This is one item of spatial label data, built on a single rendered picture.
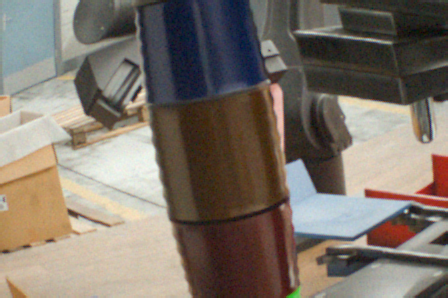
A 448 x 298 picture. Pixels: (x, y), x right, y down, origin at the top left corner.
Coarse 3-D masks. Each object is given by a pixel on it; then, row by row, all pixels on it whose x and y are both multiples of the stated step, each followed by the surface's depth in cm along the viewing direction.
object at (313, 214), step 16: (288, 176) 86; (304, 176) 87; (304, 192) 86; (304, 208) 83; (320, 208) 82; (336, 208) 81; (352, 208) 79; (368, 208) 78; (384, 208) 76; (400, 208) 75; (304, 224) 79; (320, 224) 78; (336, 224) 76; (352, 224) 75; (368, 224) 73; (336, 240) 74; (352, 240) 72
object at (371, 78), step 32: (320, 0) 63; (352, 0) 60; (384, 0) 57; (416, 0) 54; (320, 32) 60; (352, 32) 59; (384, 32) 57; (416, 32) 57; (320, 64) 60; (352, 64) 57; (384, 64) 54; (416, 64) 54; (352, 96) 58; (384, 96) 55; (416, 96) 54; (416, 128) 56
